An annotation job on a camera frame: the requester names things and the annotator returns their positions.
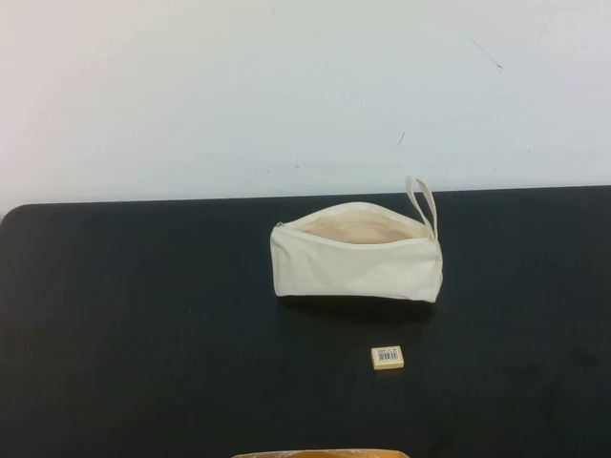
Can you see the small yellow eraser with barcode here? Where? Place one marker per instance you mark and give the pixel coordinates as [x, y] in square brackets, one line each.
[388, 358]

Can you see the yellow cardboard box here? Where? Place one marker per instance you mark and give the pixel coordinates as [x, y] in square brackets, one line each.
[320, 453]

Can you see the cream canvas pencil case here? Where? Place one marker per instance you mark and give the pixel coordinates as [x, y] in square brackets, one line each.
[343, 272]

